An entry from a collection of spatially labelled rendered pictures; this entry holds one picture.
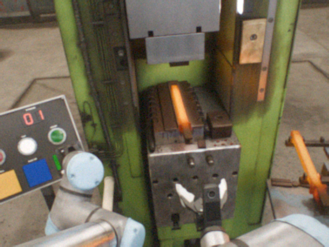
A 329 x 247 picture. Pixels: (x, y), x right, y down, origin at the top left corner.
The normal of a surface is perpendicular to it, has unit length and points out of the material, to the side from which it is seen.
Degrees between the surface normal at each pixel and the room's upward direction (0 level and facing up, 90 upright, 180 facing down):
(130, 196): 90
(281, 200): 0
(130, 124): 90
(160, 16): 90
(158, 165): 90
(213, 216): 63
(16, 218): 0
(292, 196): 0
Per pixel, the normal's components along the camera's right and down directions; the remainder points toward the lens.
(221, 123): -0.07, -0.83
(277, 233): -0.18, -0.94
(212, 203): 0.08, 0.11
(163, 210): 0.09, 0.55
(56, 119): 0.40, -0.02
